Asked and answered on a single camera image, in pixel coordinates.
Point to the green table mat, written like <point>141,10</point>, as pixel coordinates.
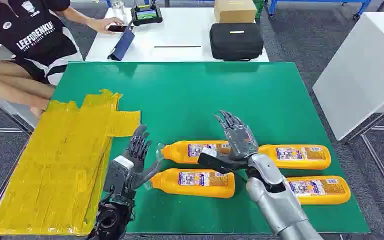
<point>212,99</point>

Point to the blue wheeled rack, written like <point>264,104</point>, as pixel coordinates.
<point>311,1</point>

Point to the blue tablet cover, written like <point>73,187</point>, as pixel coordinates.
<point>123,44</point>

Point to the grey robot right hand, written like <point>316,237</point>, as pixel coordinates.
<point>240,139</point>

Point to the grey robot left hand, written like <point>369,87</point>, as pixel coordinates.
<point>138,149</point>

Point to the person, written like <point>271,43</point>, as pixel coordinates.
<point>29,36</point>

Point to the green crate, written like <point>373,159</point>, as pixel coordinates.
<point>260,8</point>

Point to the black smartphone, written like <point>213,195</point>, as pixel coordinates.
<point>117,28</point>

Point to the black carrying case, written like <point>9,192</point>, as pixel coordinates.
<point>236,41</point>

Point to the large white side table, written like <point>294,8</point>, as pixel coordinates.
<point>361,73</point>

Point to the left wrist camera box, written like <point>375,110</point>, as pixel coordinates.
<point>117,177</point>

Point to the brown cardboard box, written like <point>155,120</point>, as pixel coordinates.
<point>235,11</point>

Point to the orange drink bottle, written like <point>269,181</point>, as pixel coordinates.
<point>298,159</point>
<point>165,182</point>
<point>321,195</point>
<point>178,153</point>

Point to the yellow sheet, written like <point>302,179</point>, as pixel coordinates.
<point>53,165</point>

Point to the person's left hand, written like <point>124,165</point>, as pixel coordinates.
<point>102,24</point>

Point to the black remote controller with screen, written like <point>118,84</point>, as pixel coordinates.
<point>146,15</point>

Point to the clear glass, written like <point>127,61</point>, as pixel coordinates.
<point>118,6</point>

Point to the thin black strip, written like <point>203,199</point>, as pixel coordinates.
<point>177,46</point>

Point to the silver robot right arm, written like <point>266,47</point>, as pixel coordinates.
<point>278,205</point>

